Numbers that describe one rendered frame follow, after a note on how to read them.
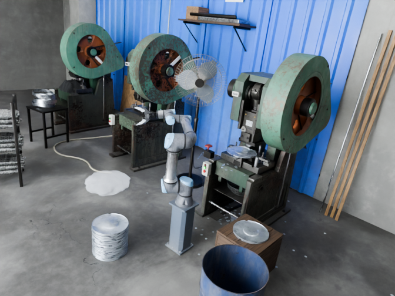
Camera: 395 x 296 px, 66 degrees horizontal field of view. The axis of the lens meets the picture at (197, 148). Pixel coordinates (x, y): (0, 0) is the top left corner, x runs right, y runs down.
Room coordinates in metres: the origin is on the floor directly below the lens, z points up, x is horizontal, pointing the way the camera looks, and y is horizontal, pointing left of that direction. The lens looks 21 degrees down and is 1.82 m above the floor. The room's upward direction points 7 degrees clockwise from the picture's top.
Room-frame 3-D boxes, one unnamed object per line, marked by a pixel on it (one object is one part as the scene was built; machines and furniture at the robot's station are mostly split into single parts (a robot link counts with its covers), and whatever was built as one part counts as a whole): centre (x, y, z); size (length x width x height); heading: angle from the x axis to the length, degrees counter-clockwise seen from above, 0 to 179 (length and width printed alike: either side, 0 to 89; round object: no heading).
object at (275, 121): (2.66, -0.83, 1.33); 1.03 x 0.28 x 0.82; 139
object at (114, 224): (2.07, 0.64, 0.26); 0.29 x 0.29 x 0.01
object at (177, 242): (2.22, 0.06, 0.23); 0.19 x 0.19 x 0.45; 53
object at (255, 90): (2.81, -0.51, 1.27); 0.21 x 0.12 x 0.34; 139
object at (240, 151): (2.71, -0.42, 0.78); 0.29 x 0.29 x 0.01
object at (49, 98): (4.24, 2.26, 0.40); 0.45 x 0.40 x 0.79; 61
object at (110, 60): (5.34, 1.92, 0.87); 1.53 x 0.99 x 1.74; 142
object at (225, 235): (2.06, -0.51, 0.18); 0.40 x 0.38 x 0.35; 138
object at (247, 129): (2.78, -0.48, 1.04); 0.17 x 0.15 x 0.30; 139
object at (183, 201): (2.22, 0.06, 0.50); 0.15 x 0.15 x 0.10
